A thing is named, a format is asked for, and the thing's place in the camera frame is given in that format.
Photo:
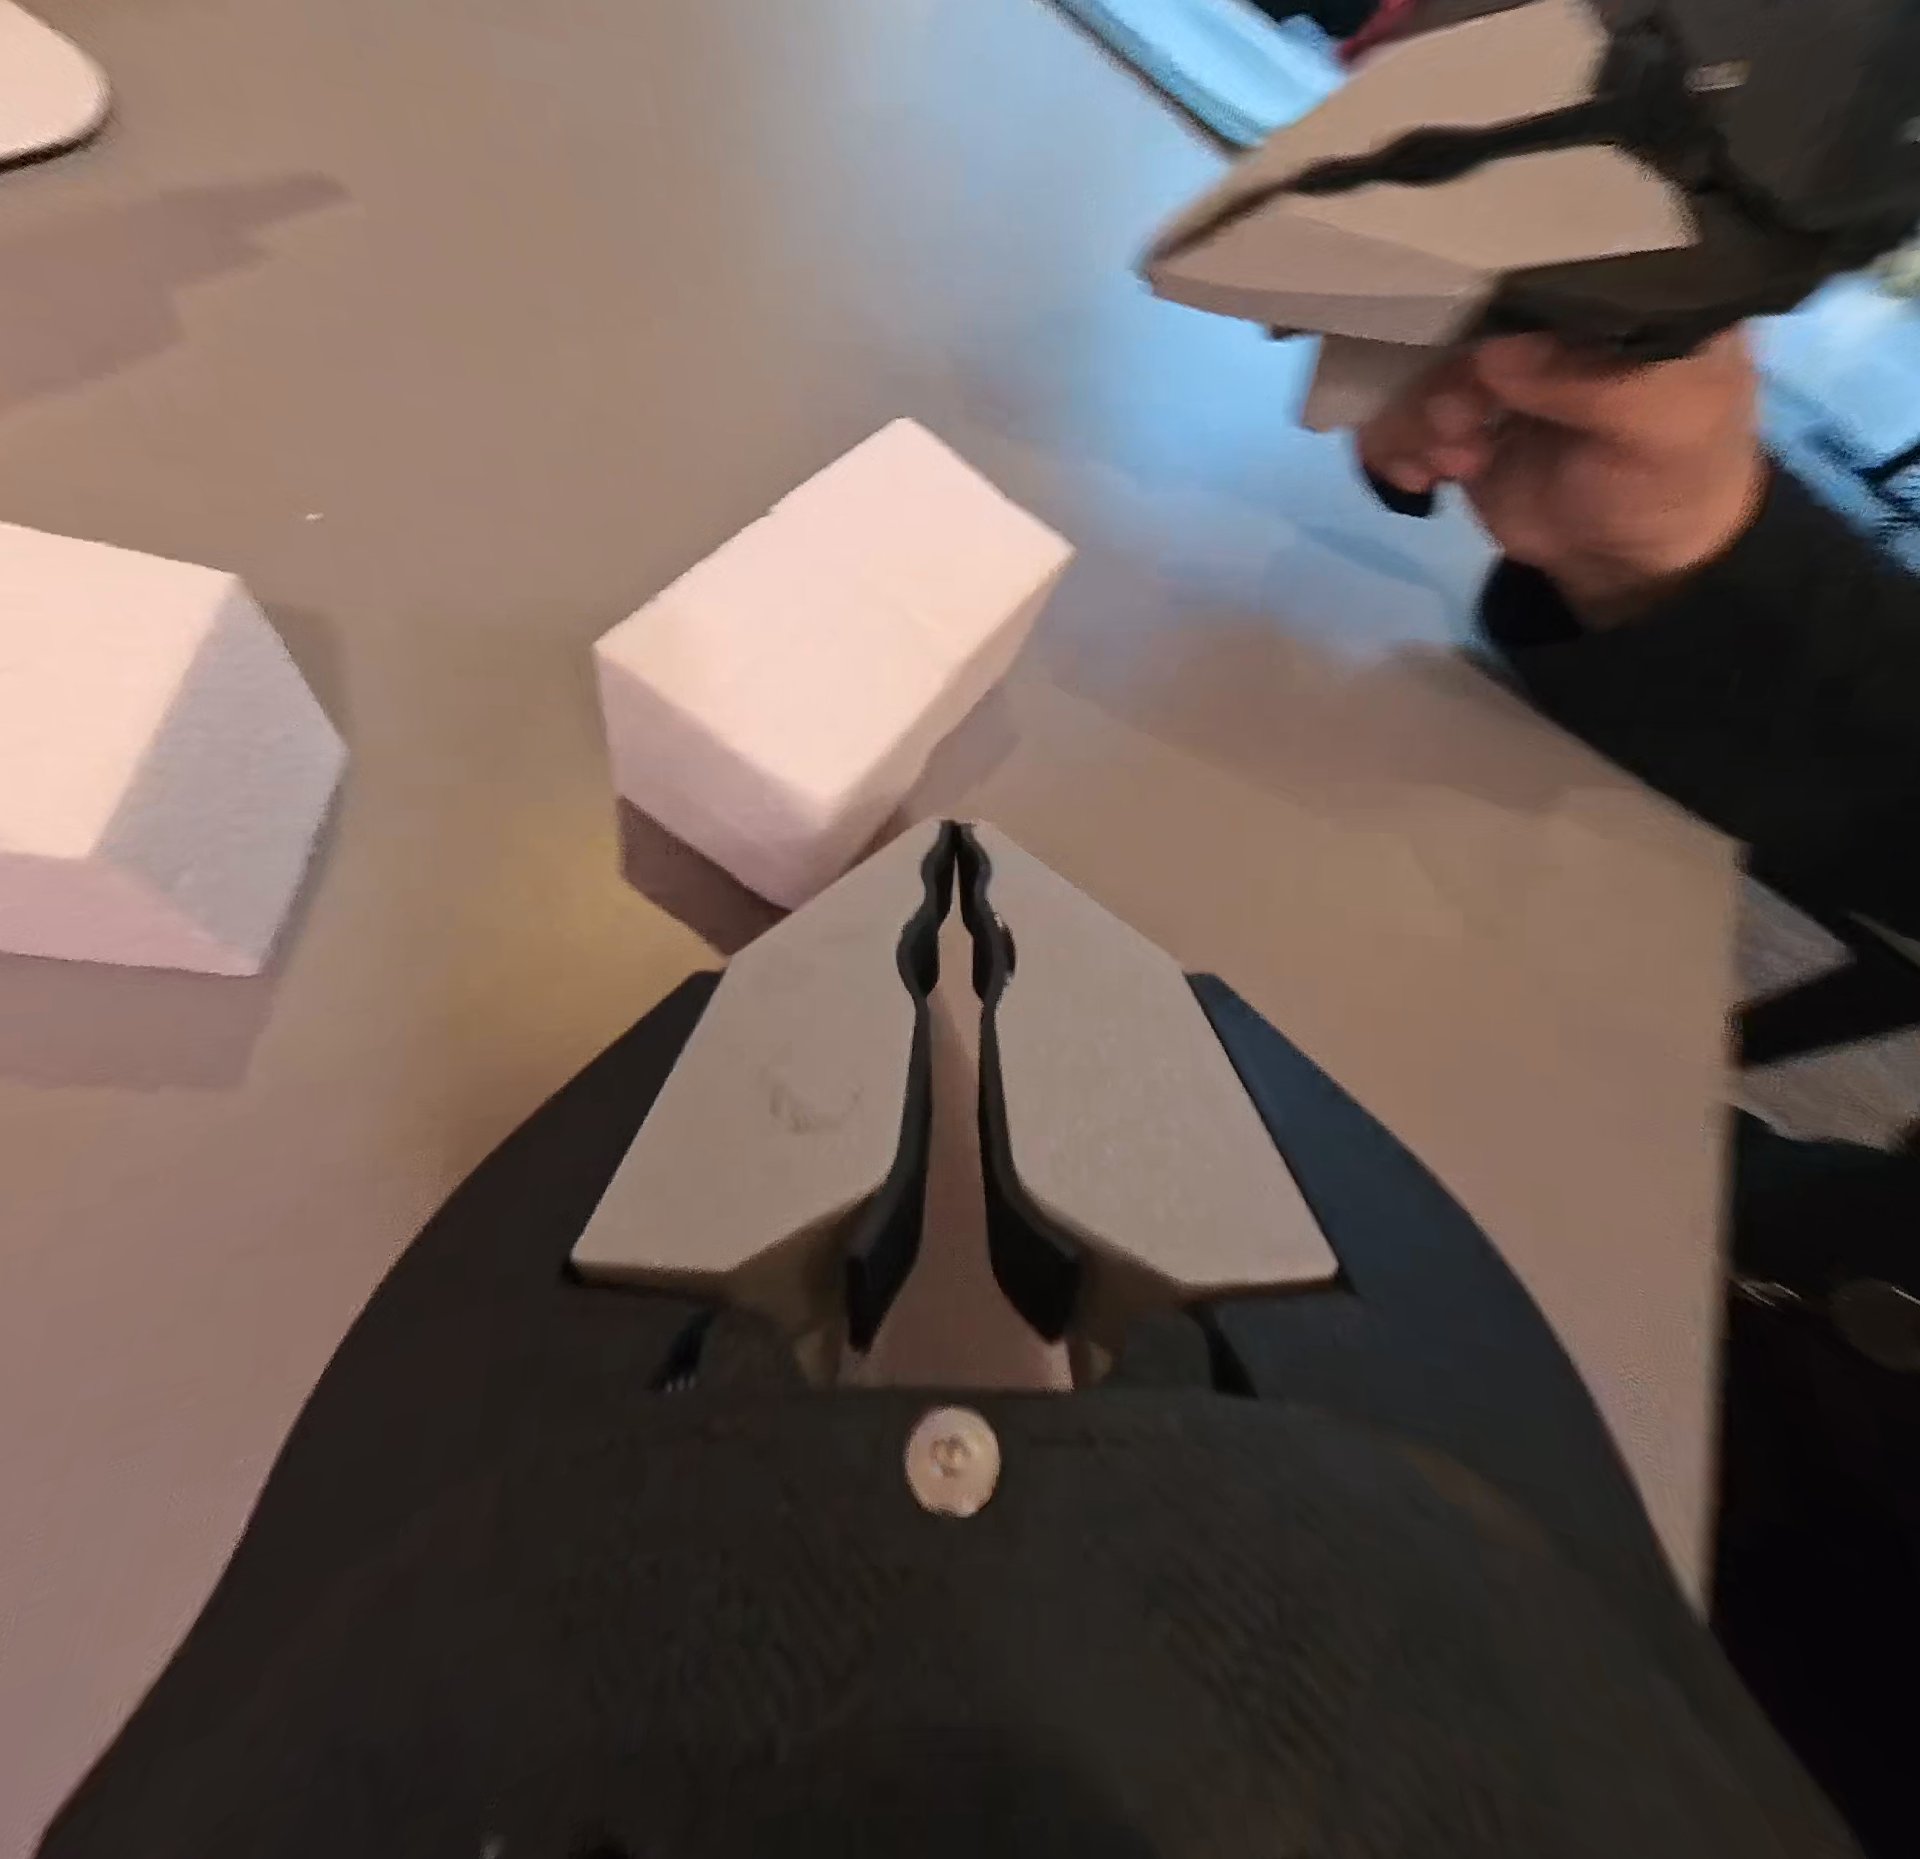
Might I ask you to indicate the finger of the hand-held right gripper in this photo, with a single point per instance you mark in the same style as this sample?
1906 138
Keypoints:
1457 90
1425 256

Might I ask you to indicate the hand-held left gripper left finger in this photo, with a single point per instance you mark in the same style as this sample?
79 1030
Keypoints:
751 1125

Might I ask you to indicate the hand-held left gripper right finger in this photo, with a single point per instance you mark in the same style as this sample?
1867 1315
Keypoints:
1156 1125

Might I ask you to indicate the white hard foam cube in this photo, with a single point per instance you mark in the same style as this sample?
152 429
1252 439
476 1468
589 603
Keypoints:
810 660
121 734

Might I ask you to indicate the person's right hand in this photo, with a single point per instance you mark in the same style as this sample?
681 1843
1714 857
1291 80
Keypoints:
1620 464

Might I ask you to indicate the grey flat tray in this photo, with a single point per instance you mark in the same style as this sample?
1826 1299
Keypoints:
1187 29

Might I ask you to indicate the white stand with wooden board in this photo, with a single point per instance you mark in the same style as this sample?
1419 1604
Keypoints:
39 90

